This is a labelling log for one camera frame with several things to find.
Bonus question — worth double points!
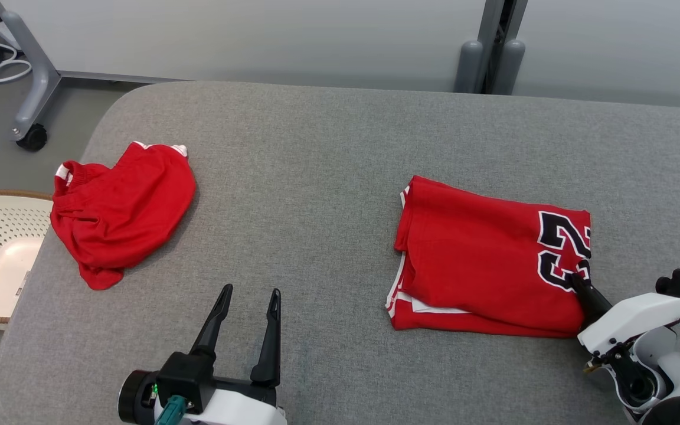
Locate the red shorts with white stripes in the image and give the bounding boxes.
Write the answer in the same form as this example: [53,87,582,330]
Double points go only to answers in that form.
[49,141,197,292]

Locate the red basketball jersey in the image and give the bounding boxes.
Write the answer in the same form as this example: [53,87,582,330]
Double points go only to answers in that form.
[385,175,593,339]

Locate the grey wheeled stand leg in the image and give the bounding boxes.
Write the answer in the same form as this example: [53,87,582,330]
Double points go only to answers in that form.
[0,0,190,153]

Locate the grey fabric sofa cushion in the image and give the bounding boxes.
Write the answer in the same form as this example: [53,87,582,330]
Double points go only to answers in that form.
[0,81,680,425]

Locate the grey partition post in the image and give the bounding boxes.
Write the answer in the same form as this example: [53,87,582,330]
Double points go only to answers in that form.
[453,0,528,96]

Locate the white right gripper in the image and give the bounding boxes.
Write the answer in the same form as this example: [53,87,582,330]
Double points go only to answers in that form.
[570,272,680,368]

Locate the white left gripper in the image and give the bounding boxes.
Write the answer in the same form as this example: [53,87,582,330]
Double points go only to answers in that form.
[185,284,289,425]

